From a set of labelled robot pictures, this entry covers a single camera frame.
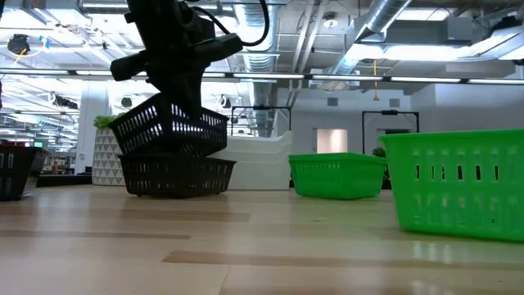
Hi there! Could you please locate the long ceiling light strip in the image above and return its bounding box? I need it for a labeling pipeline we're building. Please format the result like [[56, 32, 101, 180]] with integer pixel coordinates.
[[0, 68, 524, 85]]

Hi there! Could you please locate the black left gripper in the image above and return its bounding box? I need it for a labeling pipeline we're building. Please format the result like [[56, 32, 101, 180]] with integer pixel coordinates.
[[110, 0, 245, 120]]

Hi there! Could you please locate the silver ribbed ventilation duct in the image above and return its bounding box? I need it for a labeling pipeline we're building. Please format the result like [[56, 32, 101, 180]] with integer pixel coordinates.
[[327, 0, 413, 79]]

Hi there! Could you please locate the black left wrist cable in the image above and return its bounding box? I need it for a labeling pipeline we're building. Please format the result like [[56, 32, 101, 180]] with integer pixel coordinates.
[[192, 0, 271, 47]]

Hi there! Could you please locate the black plastic mesh basket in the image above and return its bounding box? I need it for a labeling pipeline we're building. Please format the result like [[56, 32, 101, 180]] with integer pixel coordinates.
[[117, 153, 237, 199], [0, 145, 49, 202], [108, 93, 229, 159]]

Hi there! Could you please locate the black ceiling cable reel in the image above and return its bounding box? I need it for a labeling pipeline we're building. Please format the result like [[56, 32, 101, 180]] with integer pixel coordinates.
[[7, 34, 32, 57]]

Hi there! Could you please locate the rectangular ceiling light panel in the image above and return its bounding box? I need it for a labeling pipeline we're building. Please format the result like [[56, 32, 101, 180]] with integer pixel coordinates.
[[346, 43, 463, 62]]

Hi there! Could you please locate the succulent in patterned white pot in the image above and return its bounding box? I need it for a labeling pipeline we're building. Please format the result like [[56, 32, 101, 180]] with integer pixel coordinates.
[[92, 114, 126, 186]]

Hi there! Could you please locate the silver round ventilation duct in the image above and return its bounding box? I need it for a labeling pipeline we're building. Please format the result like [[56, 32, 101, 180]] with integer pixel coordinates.
[[235, 0, 283, 138]]

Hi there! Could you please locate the yellow hanging cord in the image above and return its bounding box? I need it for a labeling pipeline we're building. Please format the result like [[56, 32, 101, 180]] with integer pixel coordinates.
[[371, 59, 381, 102]]

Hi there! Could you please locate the white plastic basket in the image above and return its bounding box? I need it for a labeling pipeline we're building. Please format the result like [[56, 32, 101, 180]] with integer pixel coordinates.
[[212, 149, 292, 192]]

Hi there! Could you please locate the green plastic mesh basket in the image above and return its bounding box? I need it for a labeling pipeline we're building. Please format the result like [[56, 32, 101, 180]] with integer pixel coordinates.
[[288, 152, 388, 201], [378, 129, 524, 243]]

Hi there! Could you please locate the black background gantry frame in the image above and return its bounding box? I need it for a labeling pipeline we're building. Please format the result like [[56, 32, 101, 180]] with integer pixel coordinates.
[[362, 109, 421, 157]]

